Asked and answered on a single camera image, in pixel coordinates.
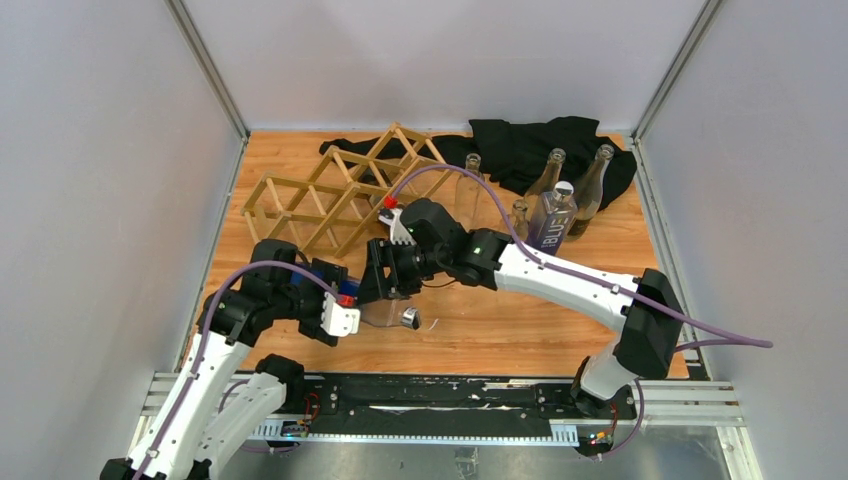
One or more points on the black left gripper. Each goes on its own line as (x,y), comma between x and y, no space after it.
(311,324)

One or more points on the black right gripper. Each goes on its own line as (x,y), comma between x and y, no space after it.
(374,285)

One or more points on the blue labelled clear bottle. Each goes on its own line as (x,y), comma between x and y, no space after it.
(382,313)

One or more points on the small clear glass bottle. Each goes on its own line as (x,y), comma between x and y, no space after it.
(467,192)

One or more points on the clear bottle with black label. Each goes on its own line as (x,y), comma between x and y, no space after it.
(548,179)

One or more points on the clear bottle with silver label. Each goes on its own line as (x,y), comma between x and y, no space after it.
(589,192)

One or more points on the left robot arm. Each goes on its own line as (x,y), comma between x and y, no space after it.
(193,436)

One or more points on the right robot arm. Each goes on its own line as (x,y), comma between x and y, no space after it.
(426,240)

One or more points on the wooden lattice wine rack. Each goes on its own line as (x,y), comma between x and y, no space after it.
(326,211)

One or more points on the black cloth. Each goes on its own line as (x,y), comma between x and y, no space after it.
(514,155)

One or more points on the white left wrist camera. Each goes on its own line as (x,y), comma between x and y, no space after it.
(340,317)

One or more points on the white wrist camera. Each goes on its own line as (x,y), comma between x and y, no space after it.
(398,233)
(340,317)

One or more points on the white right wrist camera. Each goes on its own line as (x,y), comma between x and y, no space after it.
(398,233)

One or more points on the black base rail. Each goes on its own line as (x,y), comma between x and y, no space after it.
(438,409)

